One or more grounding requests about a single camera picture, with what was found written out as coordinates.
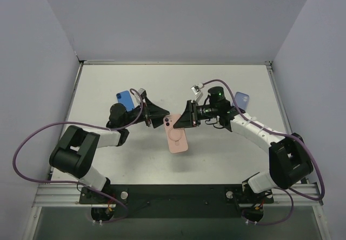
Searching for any pink phone case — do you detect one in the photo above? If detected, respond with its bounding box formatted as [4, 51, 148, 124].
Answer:
[163, 114, 188, 154]

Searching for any blue phone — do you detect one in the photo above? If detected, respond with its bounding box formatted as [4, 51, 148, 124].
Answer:
[116, 90, 135, 111]

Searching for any lavender phone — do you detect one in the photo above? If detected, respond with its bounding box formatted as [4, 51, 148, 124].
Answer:
[233, 91, 250, 110]

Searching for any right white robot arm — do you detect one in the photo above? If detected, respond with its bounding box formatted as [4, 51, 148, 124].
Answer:
[174, 86, 314, 194]

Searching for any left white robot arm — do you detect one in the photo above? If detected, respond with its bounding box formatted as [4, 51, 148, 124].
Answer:
[49, 97, 170, 203]

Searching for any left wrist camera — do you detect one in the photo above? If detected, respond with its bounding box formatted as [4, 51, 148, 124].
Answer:
[136, 88, 147, 105]

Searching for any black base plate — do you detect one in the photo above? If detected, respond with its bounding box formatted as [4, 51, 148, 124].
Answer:
[79, 184, 274, 218]

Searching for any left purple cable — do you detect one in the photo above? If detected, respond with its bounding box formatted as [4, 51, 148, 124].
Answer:
[12, 88, 147, 224]

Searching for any aluminium frame rail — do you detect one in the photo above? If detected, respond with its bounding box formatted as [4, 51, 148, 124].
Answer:
[49, 64, 318, 217]

